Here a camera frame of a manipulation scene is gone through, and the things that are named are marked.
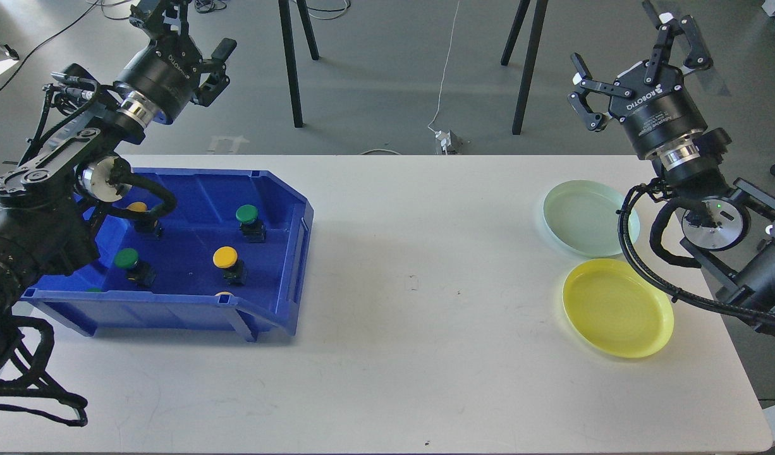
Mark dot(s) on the white power adapter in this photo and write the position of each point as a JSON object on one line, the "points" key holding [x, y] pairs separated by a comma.
{"points": [[448, 143]]}

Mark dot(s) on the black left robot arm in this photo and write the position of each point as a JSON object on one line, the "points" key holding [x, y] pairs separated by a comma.
{"points": [[70, 179]]}

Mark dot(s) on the black stand leg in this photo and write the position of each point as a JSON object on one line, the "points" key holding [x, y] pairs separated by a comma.
{"points": [[533, 46], [308, 29], [290, 62], [514, 33]]}

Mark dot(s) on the yellow push button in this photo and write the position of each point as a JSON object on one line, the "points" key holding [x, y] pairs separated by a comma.
{"points": [[227, 260], [152, 228]]}

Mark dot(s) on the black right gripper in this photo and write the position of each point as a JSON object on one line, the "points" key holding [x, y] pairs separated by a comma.
{"points": [[662, 110]]}

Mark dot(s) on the light green plate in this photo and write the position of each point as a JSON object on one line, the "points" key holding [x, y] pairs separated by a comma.
{"points": [[582, 217]]}

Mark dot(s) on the blue plastic bin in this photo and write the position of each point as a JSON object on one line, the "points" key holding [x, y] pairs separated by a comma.
{"points": [[183, 293]]}

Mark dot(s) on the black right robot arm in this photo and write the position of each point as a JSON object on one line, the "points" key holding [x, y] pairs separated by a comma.
{"points": [[705, 223]]}

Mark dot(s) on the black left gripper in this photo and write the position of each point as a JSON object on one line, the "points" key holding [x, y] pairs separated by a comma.
{"points": [[165, 72]]}

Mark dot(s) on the yellow plate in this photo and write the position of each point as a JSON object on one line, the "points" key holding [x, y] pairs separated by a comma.
{"points": [[615, 311]]}

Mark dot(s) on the black stand leg inner left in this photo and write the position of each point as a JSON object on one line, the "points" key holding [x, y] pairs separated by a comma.
{"points": [[308, 29]]}

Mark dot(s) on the black stand leg inner right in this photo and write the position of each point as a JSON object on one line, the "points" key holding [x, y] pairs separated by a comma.
{"points": [[514, 33]]}

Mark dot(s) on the green push button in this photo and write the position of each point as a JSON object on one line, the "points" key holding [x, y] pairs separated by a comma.
{"points": [[250, 224], [136, 269]]}

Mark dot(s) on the yellow push button back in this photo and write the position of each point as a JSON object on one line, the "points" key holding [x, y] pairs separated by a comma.
{"points": [[152, 228]]}

